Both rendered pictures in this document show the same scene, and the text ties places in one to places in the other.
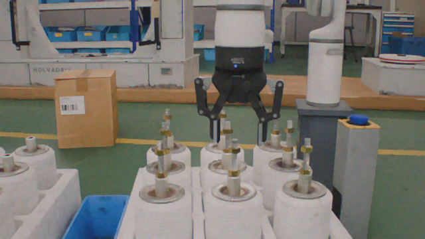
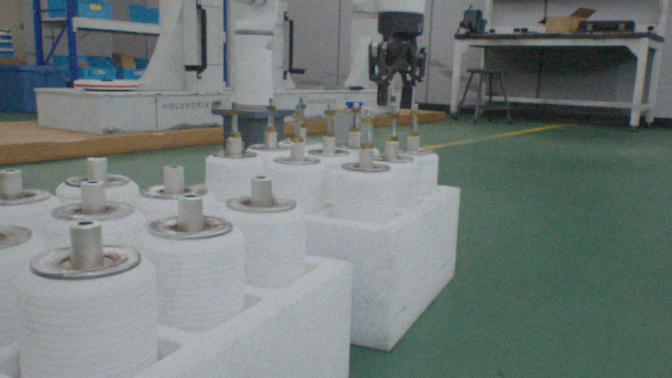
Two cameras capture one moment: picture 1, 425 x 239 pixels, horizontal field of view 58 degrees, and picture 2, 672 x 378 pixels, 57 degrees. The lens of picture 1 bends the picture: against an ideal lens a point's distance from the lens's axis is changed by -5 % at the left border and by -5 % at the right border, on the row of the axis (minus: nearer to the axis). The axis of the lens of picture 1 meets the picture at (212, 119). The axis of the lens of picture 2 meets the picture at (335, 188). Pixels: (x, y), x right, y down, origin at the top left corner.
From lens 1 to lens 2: 96 cm
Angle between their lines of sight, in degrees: 61
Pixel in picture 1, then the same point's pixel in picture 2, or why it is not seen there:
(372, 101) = (102, 143)
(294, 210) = (429, 164)
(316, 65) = (257, 61)
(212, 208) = (401, 172)
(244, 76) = (407, 43)
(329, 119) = (277, 121)
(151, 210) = (390, 177)
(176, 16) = not seen: outside the picture
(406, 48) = (30, 81)
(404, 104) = (139, 143)
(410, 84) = (138, 117)
